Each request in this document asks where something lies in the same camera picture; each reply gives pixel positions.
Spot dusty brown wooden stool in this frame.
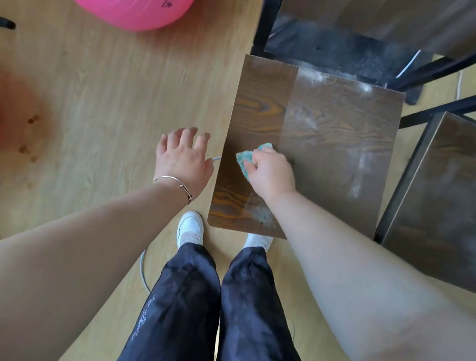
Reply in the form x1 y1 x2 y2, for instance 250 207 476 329
369 105 476 298

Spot person's left hand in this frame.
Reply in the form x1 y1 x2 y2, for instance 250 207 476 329
151 124 219 204

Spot white right shoe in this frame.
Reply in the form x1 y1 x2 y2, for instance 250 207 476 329
243 232 274 253

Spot person's right forearm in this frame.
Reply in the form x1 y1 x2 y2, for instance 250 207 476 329
243 186 476 361

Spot small brown wooden stool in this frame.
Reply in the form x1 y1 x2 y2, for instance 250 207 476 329
206 51 409 251

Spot white left shoe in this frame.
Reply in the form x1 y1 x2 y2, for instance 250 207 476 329
175 210 207 252

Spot white shoe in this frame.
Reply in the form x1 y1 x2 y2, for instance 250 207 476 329
243 232 274 253
175 210 207 252

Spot person's right hand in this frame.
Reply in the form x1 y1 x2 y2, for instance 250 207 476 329
241 145 301 203

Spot white floor cable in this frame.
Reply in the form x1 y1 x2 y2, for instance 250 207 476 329
136 249 156 293

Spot black trousers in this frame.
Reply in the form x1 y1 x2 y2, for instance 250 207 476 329
112 233 335 361

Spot person's left forearm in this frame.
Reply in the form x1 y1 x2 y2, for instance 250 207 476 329
0 160 195 361

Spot silver bracelet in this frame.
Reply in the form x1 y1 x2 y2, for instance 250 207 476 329
150 174 195 205

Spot green cleaning cloth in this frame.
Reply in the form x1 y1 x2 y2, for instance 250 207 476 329
233 140 275 185

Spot brown table with black frame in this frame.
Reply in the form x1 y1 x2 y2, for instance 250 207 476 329
244 0 476 137

